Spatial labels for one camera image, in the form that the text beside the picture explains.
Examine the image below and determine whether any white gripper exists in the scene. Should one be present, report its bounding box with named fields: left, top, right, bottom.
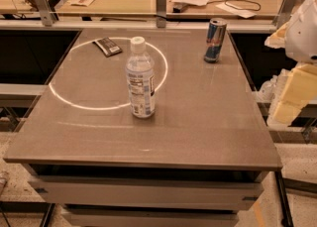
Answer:
left=264, top=0, right=317, bottom=125

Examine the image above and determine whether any clear plastic water bottle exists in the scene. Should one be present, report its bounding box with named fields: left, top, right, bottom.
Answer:
left=126, top=37, right=156, bottom=118

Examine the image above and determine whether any clear pump bottle left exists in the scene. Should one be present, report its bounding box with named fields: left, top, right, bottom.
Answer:
left=257, top=75, right=277, bottom=101

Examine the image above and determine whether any white paper sheet right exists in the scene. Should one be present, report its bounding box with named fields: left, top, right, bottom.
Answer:
left=217, top=2, right=256, bottom=19

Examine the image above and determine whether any blue silver energy drink can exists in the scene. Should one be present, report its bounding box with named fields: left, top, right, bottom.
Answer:
left=204, top=18, right=227, bottom=63

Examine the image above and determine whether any dark snack bar wrapper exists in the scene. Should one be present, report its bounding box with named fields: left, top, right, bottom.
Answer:
left=93, top=38, right=122, bottom=57

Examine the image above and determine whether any small paper card left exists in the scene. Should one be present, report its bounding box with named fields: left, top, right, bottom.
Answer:
left=69, top=0, right=95, bottom=7

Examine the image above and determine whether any grey cabinet drawer unit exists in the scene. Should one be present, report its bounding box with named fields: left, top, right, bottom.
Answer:
left=30, top=175, right=264, bottom=227

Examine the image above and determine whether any right metal bracket post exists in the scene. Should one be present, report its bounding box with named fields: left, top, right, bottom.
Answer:
left=272, top=0, right=296, bottom=28

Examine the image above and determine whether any metal bracket post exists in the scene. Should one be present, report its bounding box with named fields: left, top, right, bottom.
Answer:
left=35, top=0, right=56, bottom=27
left=272, top=0, right=296, bottom=28
left=156, top=0, right=166, bottom=28

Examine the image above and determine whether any middle metal bracket post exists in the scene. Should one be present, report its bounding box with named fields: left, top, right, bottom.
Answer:
left=156, top=0, right=166, bottom=28

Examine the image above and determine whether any left metal bracket post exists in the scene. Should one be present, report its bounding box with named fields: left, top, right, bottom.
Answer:
left=35, top=0, right=56, bottom=27

